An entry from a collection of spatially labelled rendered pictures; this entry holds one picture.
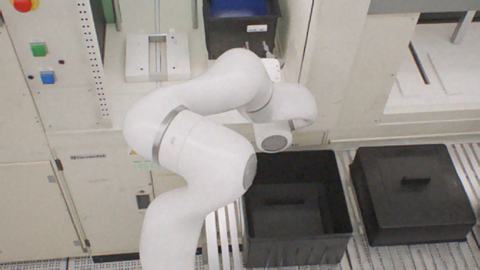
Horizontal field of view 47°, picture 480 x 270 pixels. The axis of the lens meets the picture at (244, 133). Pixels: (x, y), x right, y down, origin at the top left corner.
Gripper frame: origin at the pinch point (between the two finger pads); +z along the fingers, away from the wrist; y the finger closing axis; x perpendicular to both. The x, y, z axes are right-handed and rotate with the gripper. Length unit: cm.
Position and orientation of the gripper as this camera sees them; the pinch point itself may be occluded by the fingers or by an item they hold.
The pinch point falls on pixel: (256, 50)
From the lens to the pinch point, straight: 145.9
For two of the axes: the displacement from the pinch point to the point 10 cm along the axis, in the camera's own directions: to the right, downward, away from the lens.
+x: 0.5, -6.3, -7.7
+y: 9.9, -0.7, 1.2
